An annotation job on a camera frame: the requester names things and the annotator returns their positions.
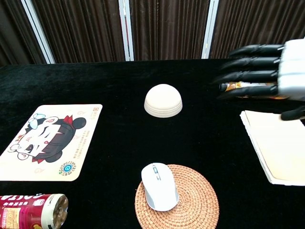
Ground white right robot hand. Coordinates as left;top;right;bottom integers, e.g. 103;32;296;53
212;37;305;121

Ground white computer mouse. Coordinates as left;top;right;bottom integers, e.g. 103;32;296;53
141;162;179;212

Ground cartoon mouse pad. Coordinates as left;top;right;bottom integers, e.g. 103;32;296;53
0;104;103;182

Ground dark brown curtain panel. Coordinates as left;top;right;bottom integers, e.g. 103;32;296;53
130;0;210;61
211;0;305;59
0;0;47;67
32;0;126;64

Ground orange drink bottle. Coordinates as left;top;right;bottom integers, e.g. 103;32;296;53
218;81;289;100

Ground white upside-down bowl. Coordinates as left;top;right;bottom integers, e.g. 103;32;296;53
143;83;183;119

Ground round woven rattan coaster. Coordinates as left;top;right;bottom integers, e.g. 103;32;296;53
134;164;220;229

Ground black velvet tablecloth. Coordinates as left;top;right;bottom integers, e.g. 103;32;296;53
0;58;305;229

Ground red snack can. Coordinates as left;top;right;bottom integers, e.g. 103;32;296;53
0;193;69;229

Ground white metal frame post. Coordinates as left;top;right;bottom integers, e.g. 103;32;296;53
201;0;219;60
20;0;56;64
118;0;134;62

